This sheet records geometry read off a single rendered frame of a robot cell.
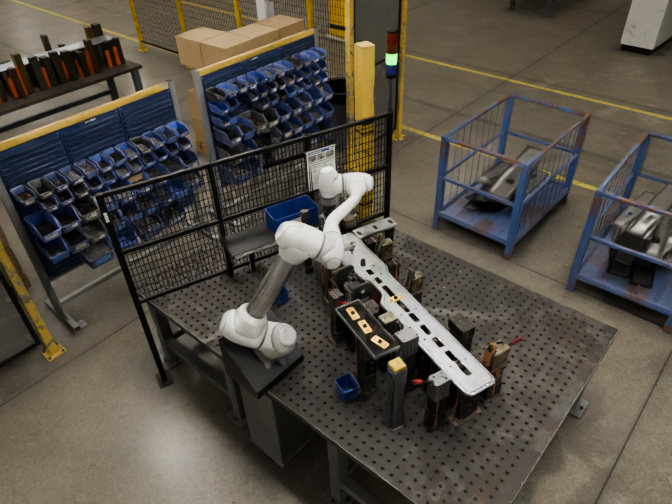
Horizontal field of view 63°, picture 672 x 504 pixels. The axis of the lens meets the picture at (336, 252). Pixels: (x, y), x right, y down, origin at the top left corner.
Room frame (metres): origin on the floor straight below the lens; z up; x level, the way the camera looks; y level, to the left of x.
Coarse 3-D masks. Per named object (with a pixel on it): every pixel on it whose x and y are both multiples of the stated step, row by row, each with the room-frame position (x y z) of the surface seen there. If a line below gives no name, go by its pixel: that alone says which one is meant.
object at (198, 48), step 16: (288, 16) 6.49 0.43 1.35; (192, 32) 6.03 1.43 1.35; (208, 32) 6.01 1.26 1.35; (224, 32) 5.98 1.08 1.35; (240, 32) 5.96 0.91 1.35; (256, 32) 5.94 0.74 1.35; (272, 32) 5.96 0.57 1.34; (288, 32) 6.15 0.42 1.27; (192, 48) 5.78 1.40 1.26; (208, 48) 5.61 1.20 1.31; (224, 48) 5.46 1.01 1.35; (240, 48) 5.60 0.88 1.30; (192, 64) 5.82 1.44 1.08; (208, 64) 5.64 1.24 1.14; (192, 96) 5.90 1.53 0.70; (192, 112) 5.94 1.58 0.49
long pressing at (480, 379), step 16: (352, 240) 2.72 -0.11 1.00; (352, 256) 2.56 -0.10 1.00; (368, 256) 2.55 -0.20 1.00; (384, 272) 2.40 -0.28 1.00; (400, 288) 2.26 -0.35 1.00; (384, 304) 2.13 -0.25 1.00; (416, 304) 2.12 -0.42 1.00; (432, 320) 2.00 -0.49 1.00; (432, 336) 1.89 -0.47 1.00; (448, 336) 1.88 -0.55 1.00; (432, 352) 1.78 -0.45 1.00; (464, 352) 1.77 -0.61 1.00; (448, 368) 1.68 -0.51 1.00; (480, 368) 1.67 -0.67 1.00; (464, 384) 1.58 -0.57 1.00; (480, 384) 1.58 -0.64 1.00
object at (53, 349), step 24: (0, 240) 2.79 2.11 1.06; (0, 264) 2.78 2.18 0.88; (0, 288) 2.72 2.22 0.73; (24, 288) 2.79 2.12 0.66; (0, 312) 2.67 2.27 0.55; (0, 336) 2.62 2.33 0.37; (24, 336) 2.71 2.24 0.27; (48, 336) 2.79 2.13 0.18; (0, 360) 2.57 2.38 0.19; (48, 360) 2.71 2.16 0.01
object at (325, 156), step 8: (328, 144) 3.14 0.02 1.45; (304, 152) 3.07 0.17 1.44; (312, 152) 3.09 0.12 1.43; (320, 152) 3.11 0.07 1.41; (328, 152) 3.14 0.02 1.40; (312, 160) 3.09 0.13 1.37; (320, 160) 3.11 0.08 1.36; (328, 160) 3.14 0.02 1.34; (336, 160) 3.17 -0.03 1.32; (312, 168) 3.08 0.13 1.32; (320, 168) 3.11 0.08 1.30; (336, 168) 3.17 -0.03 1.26; (312, 176) 3.08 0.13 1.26
